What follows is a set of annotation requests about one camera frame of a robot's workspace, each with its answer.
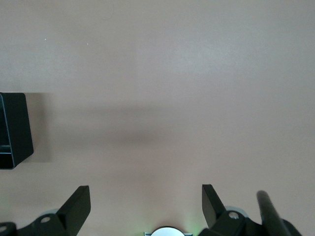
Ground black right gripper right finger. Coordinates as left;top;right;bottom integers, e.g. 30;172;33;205
198;184;302;236

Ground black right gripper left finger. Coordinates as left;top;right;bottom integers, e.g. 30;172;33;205
0;185;91;236

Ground black plastic box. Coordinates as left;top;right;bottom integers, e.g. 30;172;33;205
0;92;34;170

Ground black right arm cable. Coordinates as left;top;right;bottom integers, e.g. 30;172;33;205
255;190;292;236

